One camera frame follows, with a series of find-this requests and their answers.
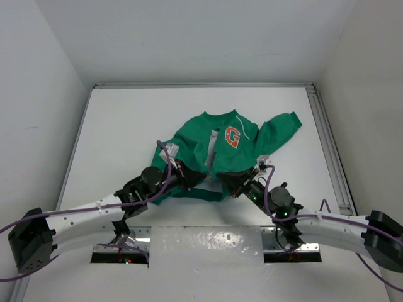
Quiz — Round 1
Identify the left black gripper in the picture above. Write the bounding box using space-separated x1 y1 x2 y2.
145 157 206 201

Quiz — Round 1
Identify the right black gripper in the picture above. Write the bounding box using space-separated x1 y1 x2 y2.
217 167 273 216

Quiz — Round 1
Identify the green zip-up jacket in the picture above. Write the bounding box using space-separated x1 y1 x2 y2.
154 110 302 204

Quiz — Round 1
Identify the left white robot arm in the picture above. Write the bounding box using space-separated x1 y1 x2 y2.
8 160 207 274

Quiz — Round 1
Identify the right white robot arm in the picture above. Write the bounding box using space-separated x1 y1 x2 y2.
217 168 402 273

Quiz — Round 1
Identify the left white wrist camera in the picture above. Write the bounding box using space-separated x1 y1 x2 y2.
159 143 179 163

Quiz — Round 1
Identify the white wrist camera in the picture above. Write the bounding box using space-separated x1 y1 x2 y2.
256 155 270 172
159 143 179 163

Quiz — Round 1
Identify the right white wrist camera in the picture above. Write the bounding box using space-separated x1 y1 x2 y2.
256 155 270 172

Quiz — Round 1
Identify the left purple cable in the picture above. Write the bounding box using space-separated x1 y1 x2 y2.
0 140 173 282

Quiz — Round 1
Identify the purple cable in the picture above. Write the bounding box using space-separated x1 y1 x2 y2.
263 164 403 293
0 140 173 282

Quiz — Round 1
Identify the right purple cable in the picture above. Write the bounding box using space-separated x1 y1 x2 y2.
263 164 403 293

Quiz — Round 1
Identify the metal base plate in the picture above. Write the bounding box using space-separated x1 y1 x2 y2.
98 226 319 255

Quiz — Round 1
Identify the aluminium frame rail right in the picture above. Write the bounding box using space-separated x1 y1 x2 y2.
306 85 357 215

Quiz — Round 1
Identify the aluminium frame rail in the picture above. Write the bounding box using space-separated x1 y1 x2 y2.
93 82 315 89
306 85 357 215

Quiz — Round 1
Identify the aluminium frame rail back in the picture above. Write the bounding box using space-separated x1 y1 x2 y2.
93 82 315 89

